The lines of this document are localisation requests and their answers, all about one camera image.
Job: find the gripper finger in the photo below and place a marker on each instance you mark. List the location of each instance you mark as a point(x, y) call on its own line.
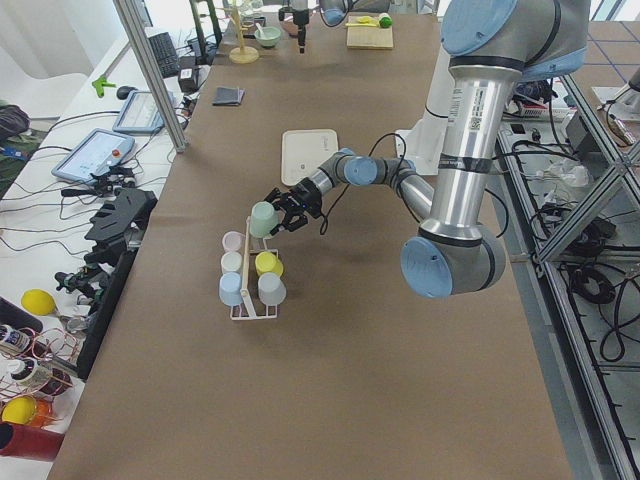
point(273, 197)
point(301, 39)
point(290, 224)

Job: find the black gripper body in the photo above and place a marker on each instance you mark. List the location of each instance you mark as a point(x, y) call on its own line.
point(300, 16)
point(303, 194)

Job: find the sage green cup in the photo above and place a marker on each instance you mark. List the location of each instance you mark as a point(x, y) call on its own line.
point(263, 219)

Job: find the cream rabbit tray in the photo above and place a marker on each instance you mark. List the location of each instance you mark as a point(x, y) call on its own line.
point(302, 151)

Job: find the yellow-green cup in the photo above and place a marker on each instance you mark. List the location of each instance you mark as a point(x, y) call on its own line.
point(268, 262)

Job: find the pink cup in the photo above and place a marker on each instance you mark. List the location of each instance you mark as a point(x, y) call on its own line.
point(233, 241)

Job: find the pale grey-blue cup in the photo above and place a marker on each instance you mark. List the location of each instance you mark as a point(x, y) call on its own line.
point(271, 289)

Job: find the white cream cup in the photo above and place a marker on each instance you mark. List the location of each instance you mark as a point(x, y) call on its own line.
point(231, 261)

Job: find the light blue cup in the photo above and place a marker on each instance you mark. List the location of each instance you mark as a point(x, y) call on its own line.
point(230, 285)

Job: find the pink bowl with ice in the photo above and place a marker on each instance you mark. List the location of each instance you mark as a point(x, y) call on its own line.
point(289, 27)

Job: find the green bowl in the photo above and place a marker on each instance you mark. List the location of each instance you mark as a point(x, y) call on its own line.
point(270, 38)

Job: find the bamboo cutting board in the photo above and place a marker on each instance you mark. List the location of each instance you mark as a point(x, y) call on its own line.
point(369, 37)

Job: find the yellow plastic knife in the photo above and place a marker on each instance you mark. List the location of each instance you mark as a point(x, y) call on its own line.
point(362, 21)

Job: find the wooden mug tree stand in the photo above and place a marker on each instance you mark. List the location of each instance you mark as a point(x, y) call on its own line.
point(241, 54)

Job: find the green lime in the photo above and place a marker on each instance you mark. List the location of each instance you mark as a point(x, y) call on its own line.
point(385, 21)

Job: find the folded grey cloth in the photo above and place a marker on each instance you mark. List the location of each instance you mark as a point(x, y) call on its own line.
point(228, 96)

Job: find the black power adapter box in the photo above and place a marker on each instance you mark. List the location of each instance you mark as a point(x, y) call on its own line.
point(192, 75)

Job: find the black keyboard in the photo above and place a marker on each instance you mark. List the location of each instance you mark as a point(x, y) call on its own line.
point(165, 54)

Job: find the far teach pendant tablet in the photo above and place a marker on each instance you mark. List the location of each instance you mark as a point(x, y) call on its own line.
point(139, 115)

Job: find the teach pendant tablet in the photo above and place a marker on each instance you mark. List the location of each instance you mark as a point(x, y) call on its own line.
point(139, 115)
point(94, 156)

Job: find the black tool holder rack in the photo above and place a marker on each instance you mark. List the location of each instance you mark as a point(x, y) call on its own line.
point(107, 265)

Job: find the near teach pendant tablet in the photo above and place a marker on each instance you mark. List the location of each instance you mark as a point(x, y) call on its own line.
point(94, 156)

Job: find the black computer mouse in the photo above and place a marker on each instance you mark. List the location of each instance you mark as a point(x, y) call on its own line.
point(123, 92)

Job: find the green clamp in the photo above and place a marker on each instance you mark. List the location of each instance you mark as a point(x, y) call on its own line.
point(101, 84)

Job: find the yellow lemon upper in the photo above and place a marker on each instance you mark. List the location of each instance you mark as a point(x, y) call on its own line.
point(38, 302)

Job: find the yellow lemon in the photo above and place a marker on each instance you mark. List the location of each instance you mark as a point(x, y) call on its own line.
point(38, 302)
point(19, 410)

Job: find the yellow lemon lower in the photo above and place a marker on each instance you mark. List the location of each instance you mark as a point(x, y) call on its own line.
point(19, 410)

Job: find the red cylinder can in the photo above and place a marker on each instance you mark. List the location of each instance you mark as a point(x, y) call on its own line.
point(31, 443)

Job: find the wooden rack handle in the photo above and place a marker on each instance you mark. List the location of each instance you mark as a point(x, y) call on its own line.
point(246, 261)

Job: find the white wire cup rack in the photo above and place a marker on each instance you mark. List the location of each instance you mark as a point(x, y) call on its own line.
point(252, 309)

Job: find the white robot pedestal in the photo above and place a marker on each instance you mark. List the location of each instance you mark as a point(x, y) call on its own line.
point(424, 141)

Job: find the aluminium frame post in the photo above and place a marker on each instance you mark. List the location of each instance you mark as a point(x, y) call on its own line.
point(135, 30)

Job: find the copper wire bottle rack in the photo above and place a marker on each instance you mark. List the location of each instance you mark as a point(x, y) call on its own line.
point(39, 364)

